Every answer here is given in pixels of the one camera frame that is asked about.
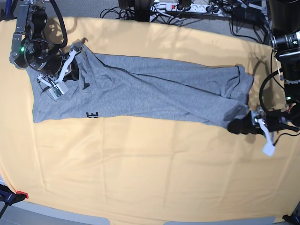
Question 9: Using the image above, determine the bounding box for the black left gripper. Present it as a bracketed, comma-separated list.
[227, 112, 300, 135]

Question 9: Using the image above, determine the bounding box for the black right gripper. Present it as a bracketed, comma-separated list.
[35, 55, 79, 81]

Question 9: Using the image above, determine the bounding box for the grey t-shirt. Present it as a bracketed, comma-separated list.
[27, 47, 254, 128]

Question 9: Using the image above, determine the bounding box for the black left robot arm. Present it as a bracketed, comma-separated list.
[227, 0, 300, 135]

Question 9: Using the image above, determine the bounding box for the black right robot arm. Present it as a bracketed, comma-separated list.
[9, 0, 79, 82]

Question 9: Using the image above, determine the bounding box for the yellow table cloth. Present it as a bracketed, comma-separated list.
[0, 21, 300, 225]

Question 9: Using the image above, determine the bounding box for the black clamp bottom right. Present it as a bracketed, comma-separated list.
[282, 205, 300, 225]

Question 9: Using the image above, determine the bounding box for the white power strip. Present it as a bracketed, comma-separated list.
[156, 2, 231, 18]

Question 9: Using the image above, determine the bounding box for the black power adapter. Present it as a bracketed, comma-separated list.
[232, 7, 264, 25]

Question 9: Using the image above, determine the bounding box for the clamp with red tip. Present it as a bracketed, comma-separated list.
[0, 185, 29, 206]

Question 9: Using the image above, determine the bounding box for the black centre post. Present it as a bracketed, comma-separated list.
[134, 0, 152, 22]

